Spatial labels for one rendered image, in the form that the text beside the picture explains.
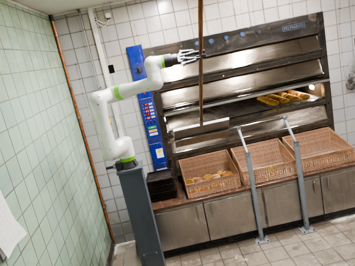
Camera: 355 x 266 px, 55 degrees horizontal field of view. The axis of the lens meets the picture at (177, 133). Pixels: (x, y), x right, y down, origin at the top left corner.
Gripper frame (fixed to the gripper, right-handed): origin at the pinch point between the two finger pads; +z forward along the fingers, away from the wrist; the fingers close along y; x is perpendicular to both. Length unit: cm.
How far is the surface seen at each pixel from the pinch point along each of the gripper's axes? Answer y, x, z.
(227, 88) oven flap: -47, -120, 42
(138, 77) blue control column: -68, -98, -49
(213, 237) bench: 93, -172, -8
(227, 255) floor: 113, -168, 1
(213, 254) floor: 108, -175, -12
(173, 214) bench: 67, -149, -43
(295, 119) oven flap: -10, -153, 112
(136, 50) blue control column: -88, -81, -46
